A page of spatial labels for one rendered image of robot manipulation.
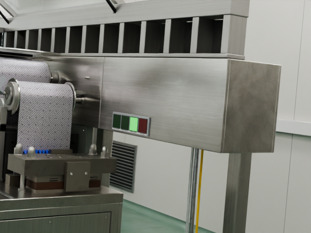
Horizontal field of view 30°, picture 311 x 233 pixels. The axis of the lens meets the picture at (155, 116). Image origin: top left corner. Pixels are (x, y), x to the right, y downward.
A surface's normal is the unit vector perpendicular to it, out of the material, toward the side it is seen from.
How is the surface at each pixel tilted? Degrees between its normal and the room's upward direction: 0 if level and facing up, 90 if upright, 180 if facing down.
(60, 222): 90
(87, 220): 90
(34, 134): 90
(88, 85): 90
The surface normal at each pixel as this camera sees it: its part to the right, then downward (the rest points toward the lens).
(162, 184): -0.80, -0.03
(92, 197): 0.59, 0.09
